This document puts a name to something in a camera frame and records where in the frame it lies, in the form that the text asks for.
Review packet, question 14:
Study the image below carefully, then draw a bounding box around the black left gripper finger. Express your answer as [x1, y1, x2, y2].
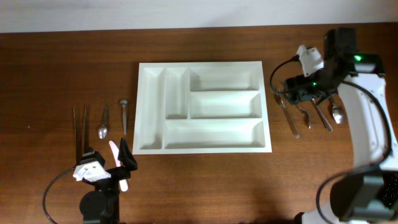
[80, 151, 105, 166]
[118, 138, 137, 170]

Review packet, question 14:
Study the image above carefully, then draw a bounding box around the large steel fork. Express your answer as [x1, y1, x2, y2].
[274, 93, 300, 139]

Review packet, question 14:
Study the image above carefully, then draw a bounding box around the small steel fork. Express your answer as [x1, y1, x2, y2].
[295, 105, 311, 129]

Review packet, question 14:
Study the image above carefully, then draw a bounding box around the steel tablespoon long handle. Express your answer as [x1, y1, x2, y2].
[311, 98, 333, 133]

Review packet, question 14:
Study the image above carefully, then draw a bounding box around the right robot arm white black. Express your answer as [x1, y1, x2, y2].
[282, 27, 397, 223]

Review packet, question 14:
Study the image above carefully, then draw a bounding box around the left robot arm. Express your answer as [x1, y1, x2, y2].
[73, 138, 137, 223]

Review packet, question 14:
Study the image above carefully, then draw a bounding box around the white plastic knife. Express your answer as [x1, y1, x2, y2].
[108, 141, 129, 192]

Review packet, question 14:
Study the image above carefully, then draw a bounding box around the small steel spoon left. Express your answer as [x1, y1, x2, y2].
[98, 104, 109, 139]

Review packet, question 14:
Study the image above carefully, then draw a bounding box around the right steel knife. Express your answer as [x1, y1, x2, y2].
[83, 105, 88, 154]

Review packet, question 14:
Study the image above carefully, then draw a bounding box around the small steel measuring spoon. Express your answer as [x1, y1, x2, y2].
[119, 100, 128, 135]

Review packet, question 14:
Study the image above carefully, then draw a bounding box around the white plastic cutlery tray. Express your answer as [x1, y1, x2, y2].
[132, 61, 272, 155]

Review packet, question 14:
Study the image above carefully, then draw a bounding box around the black right camera cable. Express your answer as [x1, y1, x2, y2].
[269, 55, 300, 95]

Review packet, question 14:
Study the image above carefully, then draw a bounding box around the black camera cable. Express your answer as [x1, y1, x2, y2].
[42, 166, 77, 223]
[269, 55, 300, 95]

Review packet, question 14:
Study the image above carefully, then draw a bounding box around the black left camera cable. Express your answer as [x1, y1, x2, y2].
[42, 166, 77, 223]

